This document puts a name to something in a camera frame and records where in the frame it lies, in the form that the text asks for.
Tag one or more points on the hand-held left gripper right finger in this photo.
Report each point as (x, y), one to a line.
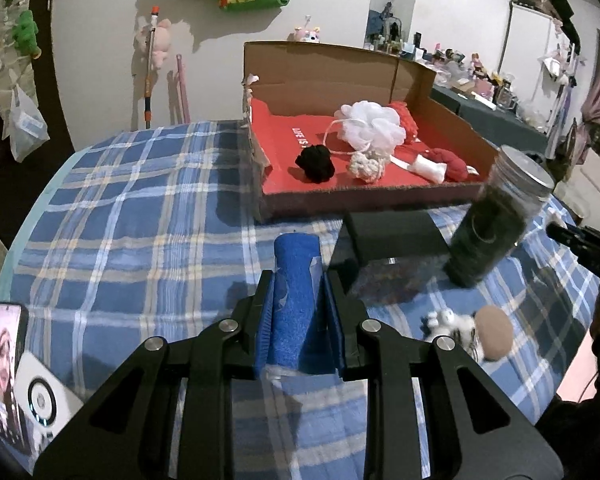
(332, 330)

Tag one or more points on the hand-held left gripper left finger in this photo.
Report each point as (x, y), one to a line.
(262, 330)

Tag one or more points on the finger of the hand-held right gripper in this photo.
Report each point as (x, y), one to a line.
(580, 242)

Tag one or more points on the blue cloth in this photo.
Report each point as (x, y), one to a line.
(292, 310)

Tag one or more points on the white and brown plush toy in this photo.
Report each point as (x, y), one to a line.
(452, 325)

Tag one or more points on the beige powder puff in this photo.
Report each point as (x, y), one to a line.
(495, 332)

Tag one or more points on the red knitted ball with ribbon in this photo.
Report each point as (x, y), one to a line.
(455, 162)

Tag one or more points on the black knitted ball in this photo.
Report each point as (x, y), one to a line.
(316, 162)

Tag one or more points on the cream knitted ball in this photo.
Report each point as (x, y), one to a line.
(367, 165)

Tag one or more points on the brown cardboard box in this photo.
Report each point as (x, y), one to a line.
(320, 70)

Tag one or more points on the large glass jar green leaves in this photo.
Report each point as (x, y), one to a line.
(485, 225)

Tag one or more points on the floral tin box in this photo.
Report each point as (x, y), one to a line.
(390, 232)

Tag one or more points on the side table dark green cloth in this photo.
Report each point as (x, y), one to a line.
(500, 120)

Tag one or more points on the hanging clothes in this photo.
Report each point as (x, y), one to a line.
(562, 75)

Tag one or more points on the red printed box liner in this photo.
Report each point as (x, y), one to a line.
(290, 160)

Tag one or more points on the blue plaid blanket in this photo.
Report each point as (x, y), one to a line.
(130, 210)

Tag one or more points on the row of cosmetics bottles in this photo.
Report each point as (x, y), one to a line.
(475, 72)

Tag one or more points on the white wardrobe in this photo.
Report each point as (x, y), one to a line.
(525, 50)

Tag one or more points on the white mesh bath pouf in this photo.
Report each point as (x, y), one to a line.
(372, 122)

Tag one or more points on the red knitted pouch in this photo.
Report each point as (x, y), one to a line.
(407, 120)

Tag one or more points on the black clothing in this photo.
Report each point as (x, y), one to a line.
(562, 7)

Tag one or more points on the pink stick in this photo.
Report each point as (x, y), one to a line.
(182, 90)

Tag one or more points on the black smartphone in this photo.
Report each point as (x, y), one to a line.
(7, 370)

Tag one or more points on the mop stick orange cap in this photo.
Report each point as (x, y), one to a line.
(151, 70)

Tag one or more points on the small colourful plush toy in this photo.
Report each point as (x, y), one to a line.
(305, 35)

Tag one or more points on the clear plastic bag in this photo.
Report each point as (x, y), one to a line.
(25, 130)

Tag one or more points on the pink plush pig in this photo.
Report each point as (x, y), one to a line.
(161, 35)

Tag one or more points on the green plush toy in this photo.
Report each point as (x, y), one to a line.
(26, 32)

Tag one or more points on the hanging fabric organizer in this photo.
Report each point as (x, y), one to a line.
(5, 50)

